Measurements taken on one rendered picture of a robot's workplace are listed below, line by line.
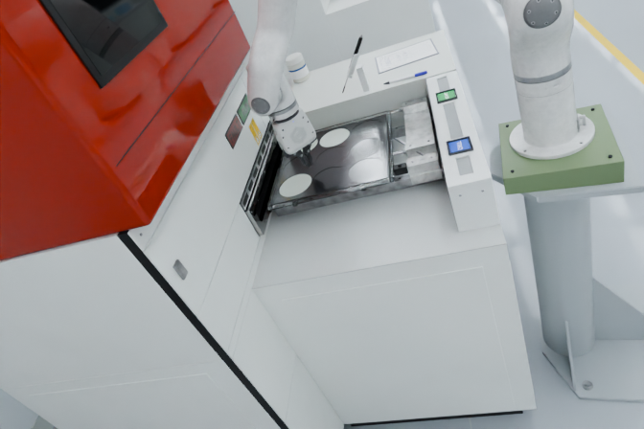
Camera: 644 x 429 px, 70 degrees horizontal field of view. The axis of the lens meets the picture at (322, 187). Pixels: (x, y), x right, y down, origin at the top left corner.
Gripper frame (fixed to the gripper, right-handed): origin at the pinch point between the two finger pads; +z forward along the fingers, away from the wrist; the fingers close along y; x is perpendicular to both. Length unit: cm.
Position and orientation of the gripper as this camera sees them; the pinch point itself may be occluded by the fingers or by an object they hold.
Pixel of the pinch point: (306, 159)
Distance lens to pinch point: 132.7
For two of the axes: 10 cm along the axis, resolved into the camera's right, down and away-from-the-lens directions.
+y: 8.0, -5.5, 2.5
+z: 3.5, 7.6, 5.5
